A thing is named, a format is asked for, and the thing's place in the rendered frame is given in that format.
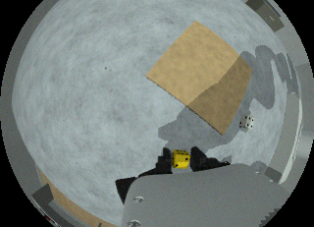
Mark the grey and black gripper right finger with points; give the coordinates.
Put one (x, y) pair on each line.
(199, 161)

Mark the tan square mat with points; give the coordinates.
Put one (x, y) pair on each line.
(205, 74)

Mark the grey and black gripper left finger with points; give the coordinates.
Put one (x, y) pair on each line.
(161, 167)

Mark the yellow die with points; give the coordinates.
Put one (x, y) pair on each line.
(180, 159)

